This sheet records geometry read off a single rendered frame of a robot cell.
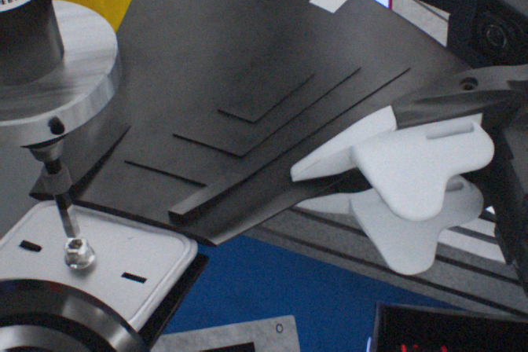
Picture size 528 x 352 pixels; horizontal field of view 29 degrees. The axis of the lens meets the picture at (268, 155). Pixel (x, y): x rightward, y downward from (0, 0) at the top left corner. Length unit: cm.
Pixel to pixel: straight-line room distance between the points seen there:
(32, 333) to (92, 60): 10
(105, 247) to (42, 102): 12
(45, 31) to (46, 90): 2
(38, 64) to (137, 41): 21
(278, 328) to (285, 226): 32
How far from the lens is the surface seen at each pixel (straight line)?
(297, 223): 94
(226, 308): 115
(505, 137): 49
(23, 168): 169
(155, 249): 46
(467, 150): 48
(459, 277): 91
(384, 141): 47
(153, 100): 53
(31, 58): 36
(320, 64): 56
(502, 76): 48
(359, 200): 51
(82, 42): 38
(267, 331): 64
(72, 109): 36
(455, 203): 51
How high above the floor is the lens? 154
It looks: 45 degrees down
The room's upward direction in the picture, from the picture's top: 5 degrees counter-clockwise
